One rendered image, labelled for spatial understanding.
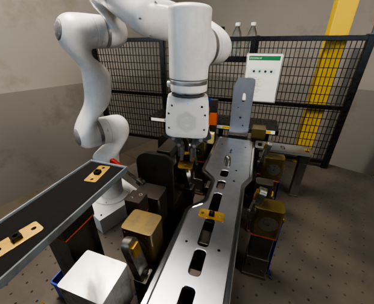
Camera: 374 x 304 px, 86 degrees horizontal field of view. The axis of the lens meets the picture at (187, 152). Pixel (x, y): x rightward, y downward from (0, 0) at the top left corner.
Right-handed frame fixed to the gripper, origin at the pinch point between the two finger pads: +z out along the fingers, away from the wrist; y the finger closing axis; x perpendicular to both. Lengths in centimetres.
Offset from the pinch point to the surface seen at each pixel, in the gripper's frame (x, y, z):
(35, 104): 142, -175, 36
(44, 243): -23.9, -24.8, 9.2
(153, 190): 3.6, -11.1, 17.4
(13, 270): -29.5, -26.0, 9.0
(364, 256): 17, 76, 54
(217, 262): -13.5, 10.0, 24.6
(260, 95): 100, 39, 7
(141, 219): -8.9, -11.1, 17.1
